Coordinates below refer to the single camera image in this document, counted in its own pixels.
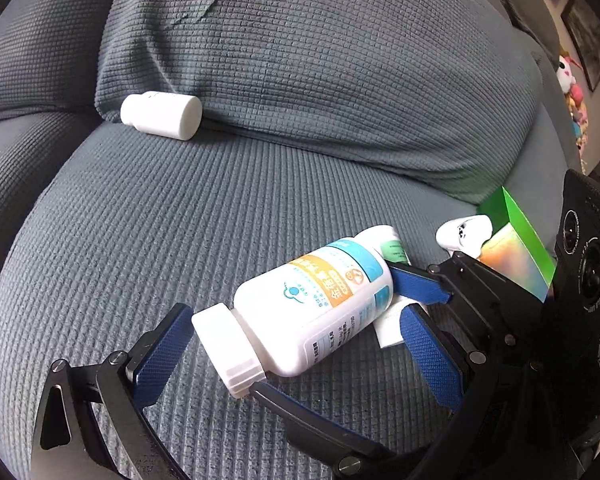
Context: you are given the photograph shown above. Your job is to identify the white earbuds case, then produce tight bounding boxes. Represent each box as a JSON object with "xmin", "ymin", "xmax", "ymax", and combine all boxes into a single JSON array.
[{"xmin": 435, "ymin": 214, "xmax": 494, "ymax": 257}]

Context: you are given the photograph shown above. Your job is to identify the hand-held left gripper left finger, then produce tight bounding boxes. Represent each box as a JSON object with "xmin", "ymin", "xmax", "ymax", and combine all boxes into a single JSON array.
[{"xmin": 30, "ymin": 302, "xmax": 196, "ymax": 480}]

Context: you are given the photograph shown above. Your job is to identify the grey sofa cushion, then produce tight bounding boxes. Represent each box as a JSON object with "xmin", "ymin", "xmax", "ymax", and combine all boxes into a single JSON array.
[{"xmin": 94, "ymin": 0, "xmax": 555, "ymax": 207}]

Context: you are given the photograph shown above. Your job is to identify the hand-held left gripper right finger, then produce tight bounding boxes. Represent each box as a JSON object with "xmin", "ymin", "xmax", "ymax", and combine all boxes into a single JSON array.
[{"xmin": 402, "ymin": 304, "xmax": 568, "ymax": 480}]

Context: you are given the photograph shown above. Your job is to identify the dark framed wall picture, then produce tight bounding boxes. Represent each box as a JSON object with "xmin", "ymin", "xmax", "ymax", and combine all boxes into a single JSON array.
[{"xmin": 561, "ymin": 0, "xmax": 600, "ymax": 93}]

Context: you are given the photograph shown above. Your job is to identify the large white labelled pill bottle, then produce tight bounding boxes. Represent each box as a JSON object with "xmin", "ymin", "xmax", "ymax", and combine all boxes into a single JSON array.
[{"xmin": 191, "ymin": 239, "xmax": 394, "ymax": 399}]

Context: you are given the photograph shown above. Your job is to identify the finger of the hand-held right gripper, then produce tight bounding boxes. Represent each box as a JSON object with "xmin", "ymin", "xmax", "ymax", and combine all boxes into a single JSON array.
[
  {"xmin": 249, "ymin": 374, "xmax": 422, "ymax": 480},
  {"xmin": 391, "ymin": 253, "xmax": 552, "ymax": 357}
]

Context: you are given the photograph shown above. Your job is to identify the small plain white bottle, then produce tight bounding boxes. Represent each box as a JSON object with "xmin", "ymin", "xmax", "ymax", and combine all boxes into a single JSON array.
[{"xmin": 120, "ymin": 91, "xmax": 204, "ymax": 141}]

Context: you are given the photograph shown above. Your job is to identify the white bottle with green label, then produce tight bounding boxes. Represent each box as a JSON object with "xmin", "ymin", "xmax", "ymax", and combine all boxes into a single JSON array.
[{"xmin": 356, "ymin": 225, "xmax": 417, "ymax": 350}]

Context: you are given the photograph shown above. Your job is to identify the green holographic box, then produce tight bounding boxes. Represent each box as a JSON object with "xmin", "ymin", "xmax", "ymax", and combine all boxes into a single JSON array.
[{"xmin": 476, "ymin": 186, "xmax": 557, "ymax": 304}]

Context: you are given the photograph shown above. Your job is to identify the colourful plush toys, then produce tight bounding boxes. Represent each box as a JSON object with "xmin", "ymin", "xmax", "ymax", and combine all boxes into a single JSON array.
[{"xmin": 554, "ymin": 49, "xmax": 590, "ymax": 152}]

